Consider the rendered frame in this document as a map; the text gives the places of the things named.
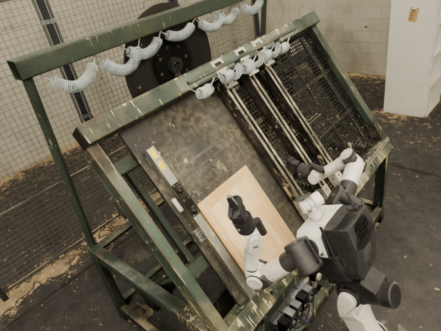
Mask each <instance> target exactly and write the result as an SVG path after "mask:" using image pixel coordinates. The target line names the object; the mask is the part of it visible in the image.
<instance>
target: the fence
mask: <svg viewBox="0 0 441 331"><path fill-rule="evenodd" d="M151 149H154V150H155V151H156V153H157V155H158V156H159V157H157V158H156V159H154V158H153V156H152V155H151V154H150V152H149V151H150V150H151ZM144 154H145V155H146V157H147V159H148V160H149V161H150V163H151V164H152V165H153V167H154V168H155V170H156V171H157V173H158V174H159V176H160V177H161V178H162V180H163V181H164V183H165V184H166V185H167V187H168V188H169V190H170V191H171V193H172V194H173V196H174V197H175V198H176V199H177V200H178V201H179V203H180V204H181V206H182V207H183V209H184V211H185V213H186V214H187V216H188V217H189V218H190V220H191V221H192V222H193V224H194V225H195V227H196V228H199V229H200V230H201V231H202V233H203V234H204V236H205V237H206V239H205V241H206V243H207V244H208V245H209V247H210V248H211V250H212V251H213V253H214V254H215V255H216V257H217V258H218V260H219V261H220V263H221V264H222V266H223V267H224V268H225V270H226V271H227V273H228V274H229V275H230V277H231V278H232V280H233V281H234V283H235V284H236V286H237V287H238V288H239V290H240V291H241V293H242V294H243V296H244V297H245V298H246V299H251V298H252V297H253V296H254V295H255V293H256V292H255V291H254V289H252V288H250V287H249V286H248V285H247V283H246V280H247V279H246V278H245V277H244V275H243V274H242V272H241V271H240V269H239V268H238V266H237V265H236V264H235V262H234V260H233V259H232V258H231V257H230V255H229V253H228V252H227V251H226V249H225V248H224V246H223V245H222V244H221V242H220V240H219V239H218V238H217V236H216V235H215V233H214V232H213V231H212V229H211V227H210V226H209V225H208V224H207V222H206V220H205V219H204V218H203V216H202V215H201V213H199V214H197V215H196V216H195V217H193V216H192V215H191V213H190V212H189V211H188V209H187V208H186V206H185V205H184V203H183V202H182V200H181V199H180V198H179V196H178V195H177V193H176V192H175V190H174V189H173V188H172V185H173V184H175V183H176V182H177V179H176V177H175V176H174V175H173V173H172V172H171V170H170V169H169V167H168V166H167V164H166V163H165V162H164V160H163V159H162V157H161V156H160V155H159V153H158V151H157V150H156V149H155V147H154V146H153V147H151V148H149V149H148V150H146V151H145V152H144ZM160 160H161V161H162V162H163V163H164V164H165V166H166V168H165V169H164V170H163V171H162V169H161V168H160V167H159V165H158V163H157V162H158V161H160Z"/></svg>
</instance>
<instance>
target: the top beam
mask: <svg viewBox="0 0 441 331"><path fill-rule="evenodd" d="M319 22H320V20H319V18H318V17H317V15H316V13H315V12H314V11H312V12H310V13H308V14H306V15H304V16H302V17H300V18H298V19H296V20H294V21H292V22H290V23H288V24H286V25H284V26H282V27H280V28H278V29H276V30H273V31H271V32H269V33H267V34H265V35H263V36H261V37H259V38H260V39H261V41H262V42H263V43H264V42H265V41H268V40H269V39H272V38H273V37H276V36H277V35H280V34H281V33H283V32H285V31H287V30H289V29H291V28H293V27H296V30H295V31H293V32H291V33H289V34H287V35H285V36H283V37H281V38H280V40H279V41H278V43H280V44H282V43H283V42H287V40H288V39H289V40H290V39H293V38H294V37H297V36H298V35H300V34H302V33H304V32H305V31H307V30H309V29H310V28H311V27H313V26H315V25H316V24H317V23H319ZM289 37H290V38H289ZM259 38H257V39H259ZM257 39H255V40H257ZM255 40H253V41H255ZM253 41H250V42H249V43H246V44H245V45H242V46H241V47H244V48H245V50H246V51H248V50H250V49H252V48H253V46H252V44H251V42H253ZM241 47H238V48H237V49H239V48H241ZM235 50H236V49H234V50H233V51H230V52H229V53H226V54H224V55H222V56H220V57H218V58H222V60H223V61H224V62H226V61H228V60H230V59H232V58H234V57H235V56H236V55H235V53H234V51H235ZM218 58H216V59H218ZM216 59H214V60H216ZM214 60H212V61H214ZM212 61H210V62H212ZM210 62H208V63H205V64H203V65H201V66H199V67H197V68H195V69H193V70H191V71H189V72H187V73H185V74H182V75H181V76H179V77H176V78H175V79H172V80H171V81H168V82H167V83H164V84H163V85H160V86H158V87H156V88H154V89H152V90H150V91H148V92H146V93H144V94H142V95H140V96H138V97H135V98H133V99H131V100H129V101H127V102H125V103H123V104H121V105H119V106H117V107H115V108H113V109H111V110H109V111H107V112H105V113H103V114H101V115H99V116H97V117H95V118H93V119H90V120H88V121H86V122H84V123H82V124H80V125H78V126H77V127H76V128H75V130H74V132H73V134H72V135H73V137H74V138H75V139H76V141H77V142H78V143H79V145H80V147H81V148H82V149H83V150H87V148H88V147H89V146H91V145H93V144H94V143H101V142H102V141H104V140H106V139H108V138H110V137H112V136H113V135H115V134H117V133H119V132H120V131H123V130H124V129H126V128H128V127H130V126H132V125H134V124H136V123H137V122H139V121H141V120H143V119H144V118H147V117H148V116H151V115H152V114H154V113H156V112H158V111H160V110H161V109H163V108H165V107H167V106H169V105H170V104H172V103H174V102H176V101H178V100H180V99H182V98H184V97H185V96H187V95H189V94H191V93H193V91H192V90H191V89H193V90H195V91H196V90H197V89H198V88H199V87H203V86H204V85H205V84H206V83H211V82H212V80H213V78H214V77H215V76H218V75H217V73H216V72H214V73H212V74H210V75H208V76H206V77H204V78H203V79H201V80H199V81H197V82H195V83H193V84H191V85H188V84H187V83H186V82H187V81H188V80H190V79H192V78H194V77H196V76H198V75H200V74H202V73H204V72H206V71H208V70H210V69H212V68H213V67H212V66H211V65H210ZM235 65H237V63H236V64H235V63H234V62H233V63H231V64H229V65H227V68H228V69H231V70H233V69H234V67H235ZM217 79H218V77H215V79H214V81H215V80H217Z"/></svg>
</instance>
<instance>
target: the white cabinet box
mask: <svg viewBox="0 0 441 331"><path fill-rule="evenodd" d="M440 94H441V0H392V1H391V10H390V28H389V37H388V55H387V72H386V82H385V99H384V108H383V111H384V112H389V113H394V114H402V115H407V116H415V117H420V118H426V117H427V116H428V115H429V113H430V112H431V111H432V110H433V108H434V107H435V106H436V105H437V104H438V103H439V101H440Z"/></svg>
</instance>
